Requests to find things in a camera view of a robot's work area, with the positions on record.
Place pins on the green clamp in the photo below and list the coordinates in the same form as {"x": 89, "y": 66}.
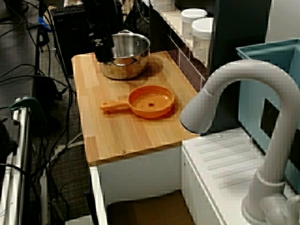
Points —
{"x": 25, "y": 101}

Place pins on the teal plastic bin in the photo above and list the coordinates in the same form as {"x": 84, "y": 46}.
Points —
{"x": 257, "y": 98}

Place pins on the aluminium frame rail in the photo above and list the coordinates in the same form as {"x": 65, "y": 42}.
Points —
{"x": 21, "y": 152}

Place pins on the orange plastic toy pan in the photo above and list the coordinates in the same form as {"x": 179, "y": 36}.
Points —
{"x": 140, "y": 103}

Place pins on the dark grey upright panel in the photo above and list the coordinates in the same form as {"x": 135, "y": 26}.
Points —
{"x": 241, "y": 30}

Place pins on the stainless steel pot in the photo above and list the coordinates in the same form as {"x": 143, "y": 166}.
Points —
{"x": 126, "y": 69}

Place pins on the dark tiled backsplash shelf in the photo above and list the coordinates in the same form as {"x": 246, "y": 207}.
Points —
{"x": 185, "y": 61}

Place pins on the grey toy faucet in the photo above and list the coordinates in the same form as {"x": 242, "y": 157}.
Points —
{"x": 276, "y": 152}

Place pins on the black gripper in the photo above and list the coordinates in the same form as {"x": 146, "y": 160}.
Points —
{"x": 102, "y": 35}

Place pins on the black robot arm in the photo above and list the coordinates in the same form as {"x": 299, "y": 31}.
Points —
{"x": 103, "y": 14}

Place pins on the white lidded spice jar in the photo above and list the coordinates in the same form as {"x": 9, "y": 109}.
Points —
{"x": 201, "y": 35}
{"x": 191, "y": 18}

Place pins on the black bulky device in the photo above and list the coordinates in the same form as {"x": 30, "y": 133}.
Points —
{"x": 7, "y": 140}

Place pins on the blue plastic piece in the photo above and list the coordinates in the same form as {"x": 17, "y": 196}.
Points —
{"x": 44, "y": 23}

